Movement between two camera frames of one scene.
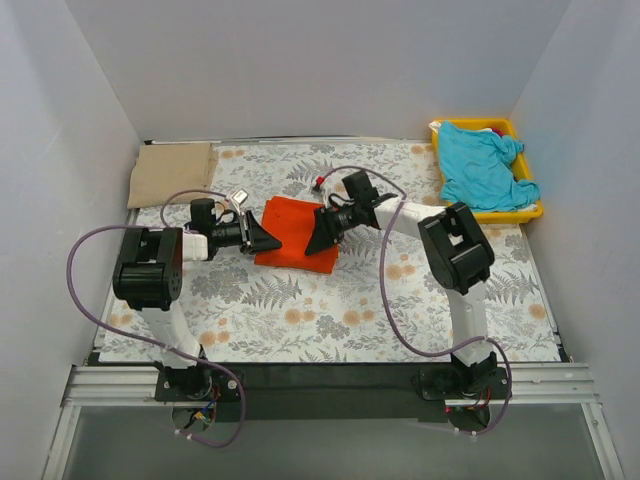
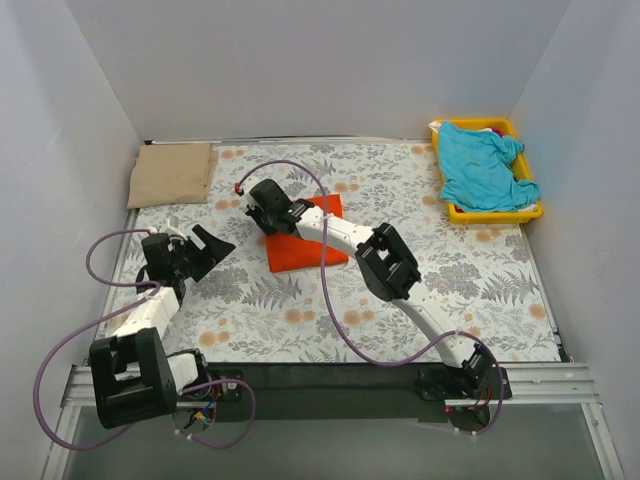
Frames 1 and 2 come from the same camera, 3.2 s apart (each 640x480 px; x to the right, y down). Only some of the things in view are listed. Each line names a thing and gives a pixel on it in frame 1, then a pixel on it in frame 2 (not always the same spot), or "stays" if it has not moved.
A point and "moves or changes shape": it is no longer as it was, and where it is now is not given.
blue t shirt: x=476 y=169 stays
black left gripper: x=250 y=233 -> x=191 y=256
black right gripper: x=331 y=223 -> x=258 y=218
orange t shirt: x=290 y=220 moves or changes shape
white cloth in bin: x=435 y=125 stays
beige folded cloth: x=162 y=172 stays
